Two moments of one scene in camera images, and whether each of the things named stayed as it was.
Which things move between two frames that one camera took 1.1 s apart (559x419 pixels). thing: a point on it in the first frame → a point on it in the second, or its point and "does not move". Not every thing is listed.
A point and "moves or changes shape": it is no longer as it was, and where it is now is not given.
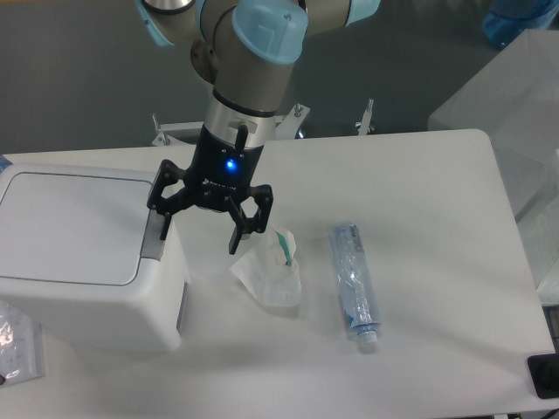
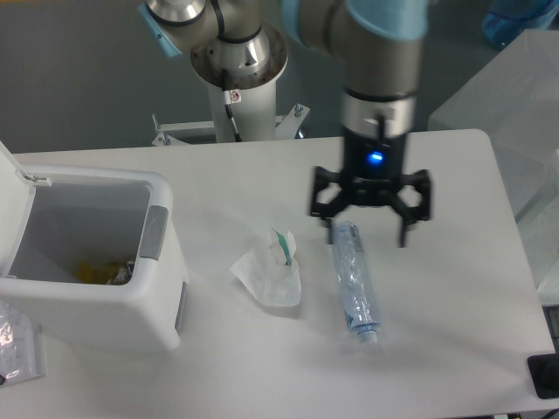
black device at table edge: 544,372 does not move
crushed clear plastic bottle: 355,281 does not move
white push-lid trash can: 81,251 moves or changes shape
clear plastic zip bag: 22,351 does not move
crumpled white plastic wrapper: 272,271 does not move
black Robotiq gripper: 220,167 → 372,168
